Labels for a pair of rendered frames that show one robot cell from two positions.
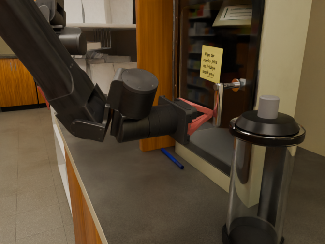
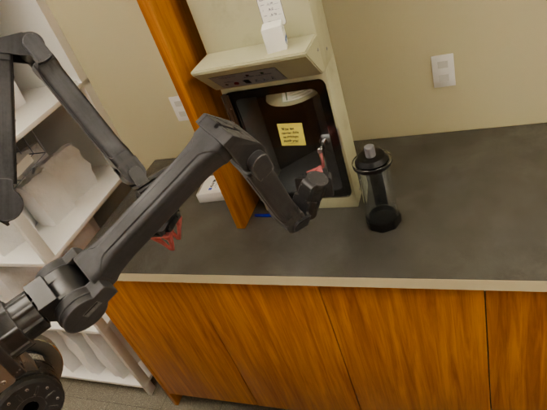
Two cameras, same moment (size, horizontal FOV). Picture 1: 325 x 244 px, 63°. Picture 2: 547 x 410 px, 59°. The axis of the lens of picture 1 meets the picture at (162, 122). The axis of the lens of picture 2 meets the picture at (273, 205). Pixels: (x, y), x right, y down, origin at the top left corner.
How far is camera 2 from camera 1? 1.01 m
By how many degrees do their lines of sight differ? 35
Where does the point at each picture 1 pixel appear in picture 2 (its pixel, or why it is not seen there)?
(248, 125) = (370, 166)
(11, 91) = not seen: outside the picture
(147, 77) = (317, 174)
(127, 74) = (311, 180)
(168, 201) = (321, 237)
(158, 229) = (339, 252)
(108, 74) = (51, 186)
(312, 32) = not seen: hidden behind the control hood
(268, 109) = (372, 153)
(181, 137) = (330, 193)
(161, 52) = not seen: hidden behind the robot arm
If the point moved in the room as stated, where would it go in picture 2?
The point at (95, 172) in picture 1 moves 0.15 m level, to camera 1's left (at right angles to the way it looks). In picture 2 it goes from (246, 265) to (210, 298)
